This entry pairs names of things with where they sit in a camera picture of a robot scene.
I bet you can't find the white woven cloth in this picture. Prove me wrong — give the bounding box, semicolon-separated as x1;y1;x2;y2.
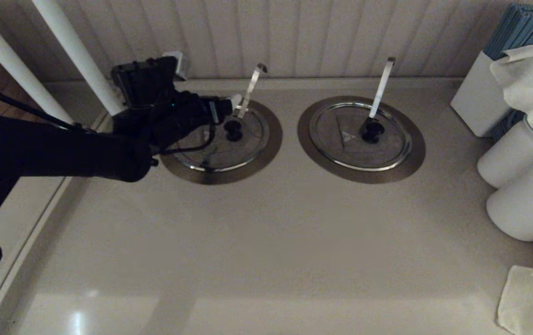
490;44;533;335

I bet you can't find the white metal support pole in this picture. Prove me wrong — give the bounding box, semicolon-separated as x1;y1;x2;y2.
0;0;74;125
32;0;125;117

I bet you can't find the steel ladle hooked handle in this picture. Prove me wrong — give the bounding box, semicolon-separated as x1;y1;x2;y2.
235;63;268;119
369;57;397;121

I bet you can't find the white box holder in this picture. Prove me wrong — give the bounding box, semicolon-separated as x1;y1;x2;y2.
451;50;514;138

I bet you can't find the long black arm cable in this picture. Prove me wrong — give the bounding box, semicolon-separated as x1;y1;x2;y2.
0;79;90;133

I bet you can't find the hinged steel lid black knob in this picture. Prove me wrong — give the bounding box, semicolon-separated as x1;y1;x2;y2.
308;102;413;172
173;103;271;173

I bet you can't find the thin black cable loop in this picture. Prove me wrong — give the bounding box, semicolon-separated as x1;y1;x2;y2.
160;122;217;155

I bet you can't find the white cylindrical container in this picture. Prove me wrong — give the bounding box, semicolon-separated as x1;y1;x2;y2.
477;116;533;189
486;158;533;242

